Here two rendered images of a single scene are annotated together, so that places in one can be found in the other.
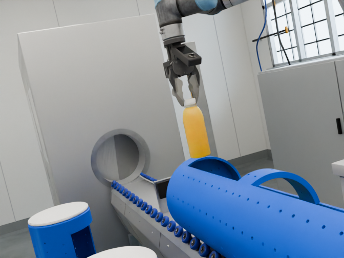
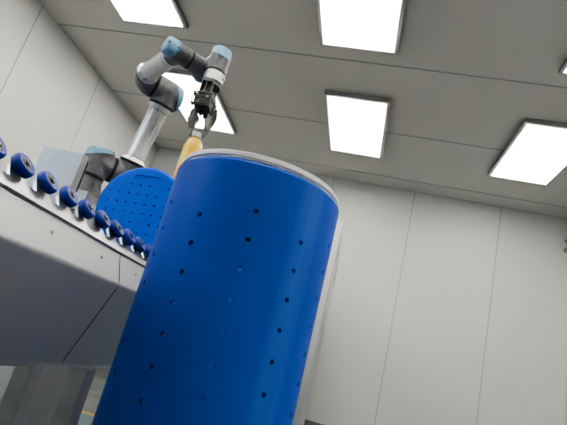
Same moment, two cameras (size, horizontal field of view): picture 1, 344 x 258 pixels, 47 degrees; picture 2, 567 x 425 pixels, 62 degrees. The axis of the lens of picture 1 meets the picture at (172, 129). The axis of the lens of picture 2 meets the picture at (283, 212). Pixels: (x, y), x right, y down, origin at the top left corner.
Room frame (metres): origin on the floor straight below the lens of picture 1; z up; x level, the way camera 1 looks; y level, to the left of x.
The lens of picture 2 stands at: (2.46, 1.03, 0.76)
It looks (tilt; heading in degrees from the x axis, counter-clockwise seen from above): 17 degrees up; 209
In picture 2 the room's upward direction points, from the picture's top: 15 degrees clockwise
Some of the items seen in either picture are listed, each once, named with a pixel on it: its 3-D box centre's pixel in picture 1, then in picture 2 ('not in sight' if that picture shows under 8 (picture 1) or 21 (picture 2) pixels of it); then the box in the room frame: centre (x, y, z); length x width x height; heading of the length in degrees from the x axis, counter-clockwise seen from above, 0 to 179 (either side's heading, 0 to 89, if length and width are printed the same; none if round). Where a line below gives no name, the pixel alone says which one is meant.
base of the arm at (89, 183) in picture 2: not in sight; (85, 185); (1.16, -0.68, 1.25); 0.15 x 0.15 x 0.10
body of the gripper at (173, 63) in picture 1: (176, 59); (206, 97); (1.29, -0.06, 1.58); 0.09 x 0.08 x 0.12; 20
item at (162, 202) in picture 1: (167, 195); (55, 184); (1.82, 0.08, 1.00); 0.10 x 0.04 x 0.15; 110
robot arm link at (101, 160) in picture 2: not in sight; (98, 162); (1.15, -0.67, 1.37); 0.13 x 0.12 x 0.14; 154
